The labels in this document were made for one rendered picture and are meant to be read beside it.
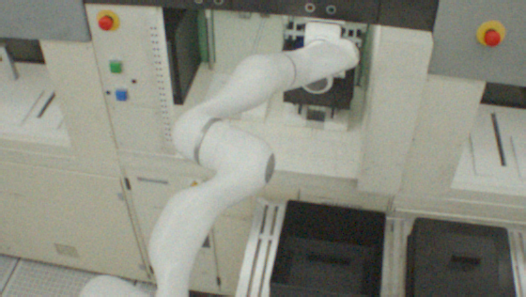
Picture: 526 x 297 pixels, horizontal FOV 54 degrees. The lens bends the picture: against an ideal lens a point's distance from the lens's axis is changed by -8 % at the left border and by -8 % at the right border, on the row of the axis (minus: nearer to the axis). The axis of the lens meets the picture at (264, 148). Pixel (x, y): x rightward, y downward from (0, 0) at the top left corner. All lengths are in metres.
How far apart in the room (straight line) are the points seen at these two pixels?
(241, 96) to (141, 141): 0.70
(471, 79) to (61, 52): 1.11
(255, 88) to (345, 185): 0.68
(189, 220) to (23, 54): 1.46
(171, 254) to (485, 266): 0.89
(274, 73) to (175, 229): 0.36
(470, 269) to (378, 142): 0.43
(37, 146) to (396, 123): 1.19
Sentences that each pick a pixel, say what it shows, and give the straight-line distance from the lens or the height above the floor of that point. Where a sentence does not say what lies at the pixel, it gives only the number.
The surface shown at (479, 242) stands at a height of 0.86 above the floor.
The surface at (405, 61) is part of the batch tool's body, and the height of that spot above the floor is 1.34.
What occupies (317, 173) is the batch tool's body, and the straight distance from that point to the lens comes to 1.67.
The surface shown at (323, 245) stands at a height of 0.77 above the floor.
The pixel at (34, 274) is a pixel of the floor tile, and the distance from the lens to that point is 2.67.
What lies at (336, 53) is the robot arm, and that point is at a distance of 1.34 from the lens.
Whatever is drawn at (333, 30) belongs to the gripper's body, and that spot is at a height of 1.24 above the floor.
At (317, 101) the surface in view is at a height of 0.99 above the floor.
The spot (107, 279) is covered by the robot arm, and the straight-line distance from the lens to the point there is 1.11.
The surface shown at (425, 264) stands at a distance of 1.52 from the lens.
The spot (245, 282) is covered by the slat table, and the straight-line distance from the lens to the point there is 1.55.
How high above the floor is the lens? 2.08
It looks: 44 degrees down
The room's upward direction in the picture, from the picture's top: straight up
